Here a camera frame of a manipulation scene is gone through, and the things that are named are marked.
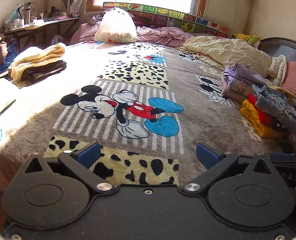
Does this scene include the folded lilac clothes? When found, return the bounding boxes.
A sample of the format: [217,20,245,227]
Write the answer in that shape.
[221,62,271,103]

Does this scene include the yellow knit garment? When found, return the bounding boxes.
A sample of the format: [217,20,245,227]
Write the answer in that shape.
[239,100,289,139]

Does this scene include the red garment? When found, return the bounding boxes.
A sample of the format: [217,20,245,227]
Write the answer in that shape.
[248,94,274,126]

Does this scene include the blue jeans pile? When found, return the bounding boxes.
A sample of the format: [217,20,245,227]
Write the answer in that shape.
[252,85,296,136]

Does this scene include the Mickey Mouse plush blanket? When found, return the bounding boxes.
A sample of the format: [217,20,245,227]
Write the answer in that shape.
[0,43,281,185]

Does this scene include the folded dark brown garment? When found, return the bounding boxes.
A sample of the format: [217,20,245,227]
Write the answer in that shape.
[20,60,67,83]

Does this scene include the cream quilted duvet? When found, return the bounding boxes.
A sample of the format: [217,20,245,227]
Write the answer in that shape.
[177,36,287,87]

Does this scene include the folded yellow blanket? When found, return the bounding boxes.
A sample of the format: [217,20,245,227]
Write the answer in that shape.
[8,42,66,87]

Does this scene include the dark wooden headboard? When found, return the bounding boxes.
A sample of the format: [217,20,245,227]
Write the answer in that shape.
[258,37,296,62]

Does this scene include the yellow plush toy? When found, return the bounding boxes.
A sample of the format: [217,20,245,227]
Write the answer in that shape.
[232,33,260,47]

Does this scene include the pink crumpled bedsheet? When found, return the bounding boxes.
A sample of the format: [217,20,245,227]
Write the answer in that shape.
[69,21,193,47]

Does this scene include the dark side table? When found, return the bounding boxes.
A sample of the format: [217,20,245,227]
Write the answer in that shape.
[3,17,79,50]

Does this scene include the white plastic bag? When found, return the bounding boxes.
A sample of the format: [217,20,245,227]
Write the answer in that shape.
[94,7,137,43]

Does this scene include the steel thermos flask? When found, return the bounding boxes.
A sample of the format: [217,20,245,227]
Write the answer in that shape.
[24,3,31,25]

